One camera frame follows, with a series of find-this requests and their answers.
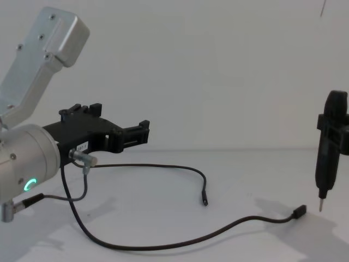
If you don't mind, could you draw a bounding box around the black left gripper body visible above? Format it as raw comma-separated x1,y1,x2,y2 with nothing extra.
42,110,122,168

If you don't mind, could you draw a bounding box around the long black plug cable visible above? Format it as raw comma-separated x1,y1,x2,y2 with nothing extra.
60,162,308,252

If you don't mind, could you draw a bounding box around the white table cloth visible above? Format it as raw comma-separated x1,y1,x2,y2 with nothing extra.
0,148,349,262

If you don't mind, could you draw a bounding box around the thin dark wrist cable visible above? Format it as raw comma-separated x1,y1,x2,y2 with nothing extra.
0,149,99,223

